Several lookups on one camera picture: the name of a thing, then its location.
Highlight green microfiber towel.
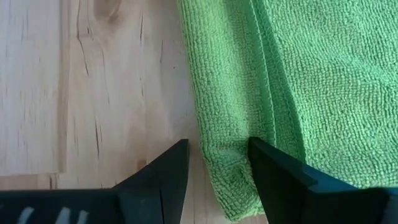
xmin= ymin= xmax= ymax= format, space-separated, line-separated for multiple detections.
xmin=176 ymin=0 xmax=398 ymax=223

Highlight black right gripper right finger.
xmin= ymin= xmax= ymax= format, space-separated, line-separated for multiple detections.
xmin=247 ymin=136 xmax=398 ymax=224

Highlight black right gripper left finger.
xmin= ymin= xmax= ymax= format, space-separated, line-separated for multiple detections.
xmin=0 ymin=138 xmax=190 ymax=224

